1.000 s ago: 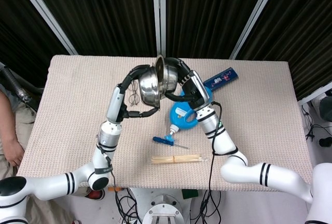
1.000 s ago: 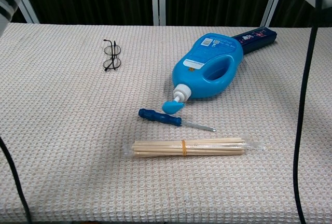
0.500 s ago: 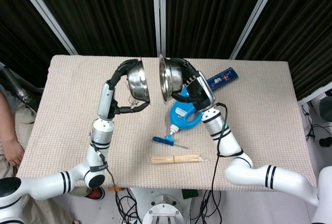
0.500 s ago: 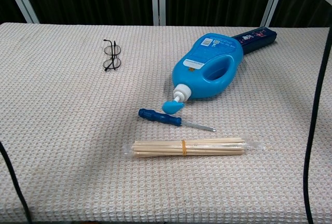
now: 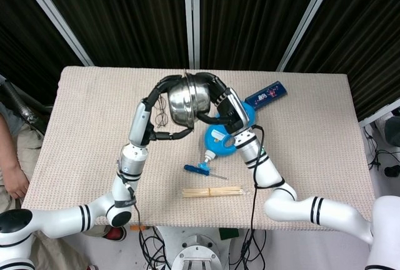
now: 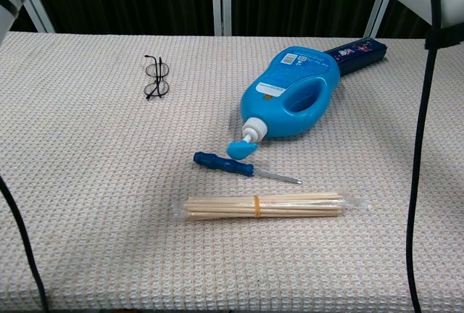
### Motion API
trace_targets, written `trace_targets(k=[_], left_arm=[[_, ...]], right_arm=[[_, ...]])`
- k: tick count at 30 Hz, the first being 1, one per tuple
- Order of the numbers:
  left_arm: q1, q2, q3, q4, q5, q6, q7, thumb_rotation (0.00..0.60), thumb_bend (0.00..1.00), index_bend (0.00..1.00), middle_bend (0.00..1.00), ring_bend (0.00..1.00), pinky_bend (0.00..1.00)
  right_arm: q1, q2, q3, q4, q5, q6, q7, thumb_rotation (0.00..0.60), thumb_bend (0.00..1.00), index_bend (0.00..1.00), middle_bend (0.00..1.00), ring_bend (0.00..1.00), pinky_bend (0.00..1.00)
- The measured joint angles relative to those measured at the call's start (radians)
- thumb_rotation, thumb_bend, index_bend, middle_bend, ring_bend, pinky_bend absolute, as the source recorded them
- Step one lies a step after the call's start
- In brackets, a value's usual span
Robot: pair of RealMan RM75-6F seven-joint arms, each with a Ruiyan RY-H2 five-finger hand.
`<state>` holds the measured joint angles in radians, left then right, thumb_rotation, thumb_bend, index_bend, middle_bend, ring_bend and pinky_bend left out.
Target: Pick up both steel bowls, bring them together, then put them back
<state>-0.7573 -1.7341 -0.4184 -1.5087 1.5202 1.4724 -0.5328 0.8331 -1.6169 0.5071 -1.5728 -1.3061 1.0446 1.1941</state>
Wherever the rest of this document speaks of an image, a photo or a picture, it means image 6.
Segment blue detergent pump bottle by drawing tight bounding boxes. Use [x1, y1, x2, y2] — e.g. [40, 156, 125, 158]
[225, 45, 341, 162]

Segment wrapped wooden chopsticks bundle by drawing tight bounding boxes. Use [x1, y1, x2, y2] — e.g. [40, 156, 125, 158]
[173, 187, 370, 222]

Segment black thin-rimmed eyeglasses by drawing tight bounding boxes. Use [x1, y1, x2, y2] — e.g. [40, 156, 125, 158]
[143, 54, 171, 101]

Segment dark blue long box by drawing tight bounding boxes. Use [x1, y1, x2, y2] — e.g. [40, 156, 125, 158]
[323, 38, 388, 77]

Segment beige waffle tablecloth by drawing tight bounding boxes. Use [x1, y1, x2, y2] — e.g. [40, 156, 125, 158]
[0, 30, 464, 313]

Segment blue handled screwdriver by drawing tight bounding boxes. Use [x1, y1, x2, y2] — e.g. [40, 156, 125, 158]
[193, 151, 303, 185]

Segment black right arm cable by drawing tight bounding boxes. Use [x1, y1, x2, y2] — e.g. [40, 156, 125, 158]
[405, 0, 443, 313]

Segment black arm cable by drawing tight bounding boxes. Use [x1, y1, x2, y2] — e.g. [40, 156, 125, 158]
[405, 0, 443, 313]
[0, 174, 50, 313]

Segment white slanted frame post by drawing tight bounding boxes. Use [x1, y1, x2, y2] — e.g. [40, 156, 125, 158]
[22, 0, 56, 34]
[363, 0, 392, 38]

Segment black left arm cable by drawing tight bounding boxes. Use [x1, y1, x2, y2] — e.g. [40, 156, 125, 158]
[0, 174, 50, 313]

